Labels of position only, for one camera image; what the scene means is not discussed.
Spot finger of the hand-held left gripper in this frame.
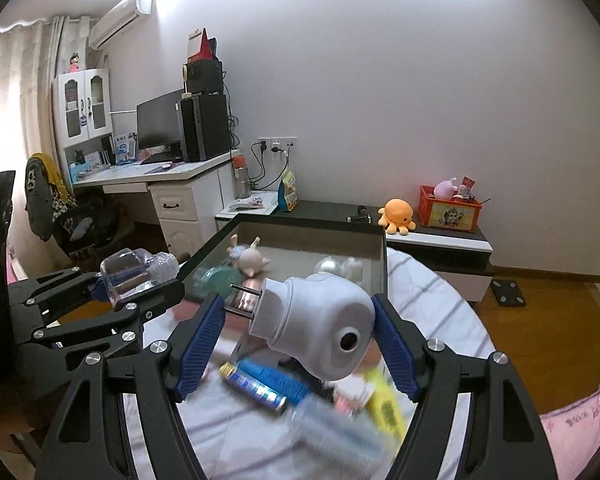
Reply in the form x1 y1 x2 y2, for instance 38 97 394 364
9 266 108 313
17 280 187 358

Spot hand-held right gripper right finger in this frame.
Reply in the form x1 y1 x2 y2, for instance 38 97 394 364
371 294 559 480

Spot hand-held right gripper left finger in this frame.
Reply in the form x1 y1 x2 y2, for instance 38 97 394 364
34 294 227 480

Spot clear plastic bottle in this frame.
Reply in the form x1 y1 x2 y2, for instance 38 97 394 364
100 248 181 309

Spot yellow packet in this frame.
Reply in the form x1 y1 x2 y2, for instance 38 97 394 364
367 365 408 446

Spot silver blue tube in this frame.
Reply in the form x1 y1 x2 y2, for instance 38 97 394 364
219 360 288 416

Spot teal plastic toy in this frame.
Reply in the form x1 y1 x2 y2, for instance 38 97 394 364
197 266 243 298

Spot white plug-in night light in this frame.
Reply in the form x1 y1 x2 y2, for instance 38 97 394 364
229 272 376 383

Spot white figurine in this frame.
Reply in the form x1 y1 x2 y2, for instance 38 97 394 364
340 256 366 283

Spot pink doll figure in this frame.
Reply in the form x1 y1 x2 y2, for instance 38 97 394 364
227 234 273 278

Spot silver ball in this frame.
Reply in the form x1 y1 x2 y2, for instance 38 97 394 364
314 256 342 277

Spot pink storage box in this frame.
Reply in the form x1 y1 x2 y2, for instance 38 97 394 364
177 212 387 311

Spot striped bed sheet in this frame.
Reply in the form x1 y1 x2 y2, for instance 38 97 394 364
122 247 496 480

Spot yellow black garment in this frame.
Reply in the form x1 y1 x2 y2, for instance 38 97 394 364
24 152 80 243

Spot low black white cabinet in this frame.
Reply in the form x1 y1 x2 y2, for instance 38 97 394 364
215 191 495 303

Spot white desk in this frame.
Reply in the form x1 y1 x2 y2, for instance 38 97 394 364
72 149 241 256

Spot orange octopus plush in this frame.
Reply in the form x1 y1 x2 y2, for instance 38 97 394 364
378 198 417 236

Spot red toy crate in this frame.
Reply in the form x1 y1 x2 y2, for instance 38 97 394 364
419 184 482 233

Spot blue white box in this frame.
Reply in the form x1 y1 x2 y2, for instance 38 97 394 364
114 132 135 165

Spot papers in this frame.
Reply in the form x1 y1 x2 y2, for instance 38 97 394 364
230 195 268 212

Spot black keyboard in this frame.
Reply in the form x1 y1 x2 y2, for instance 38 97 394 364
140 152 186 165

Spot beige curtain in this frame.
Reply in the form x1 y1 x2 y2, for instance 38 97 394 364
0 17 63 271

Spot pink plush toy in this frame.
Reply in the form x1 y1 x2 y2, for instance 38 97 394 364
433 176 460 198

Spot white hutch cabinet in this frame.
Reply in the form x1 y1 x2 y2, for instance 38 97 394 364
51 67 116 186

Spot bottle with orange cap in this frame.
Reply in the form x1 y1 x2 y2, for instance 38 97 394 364
231 154 252 200

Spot blue yellow snack bag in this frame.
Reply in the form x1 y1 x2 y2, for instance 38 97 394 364
277 169 301 212

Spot pink blanket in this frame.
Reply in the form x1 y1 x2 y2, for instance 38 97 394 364
537 380 600 480

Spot black computer monitor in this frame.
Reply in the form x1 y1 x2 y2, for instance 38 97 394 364
136 87 185 153

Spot black computer tower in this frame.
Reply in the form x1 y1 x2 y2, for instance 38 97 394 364
177 94 232 162

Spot black speaker box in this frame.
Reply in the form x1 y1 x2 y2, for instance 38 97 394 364
185 60 224 96

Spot white air conditioner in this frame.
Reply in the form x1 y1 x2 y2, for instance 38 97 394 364
89 0 153 51

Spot red white box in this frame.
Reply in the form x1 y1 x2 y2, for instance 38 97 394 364
187 27 218 65

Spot black power cables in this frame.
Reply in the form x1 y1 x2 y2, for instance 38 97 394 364
247 140 293 193

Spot white wall socket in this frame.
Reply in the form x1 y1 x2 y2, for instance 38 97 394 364
257 136 298 153

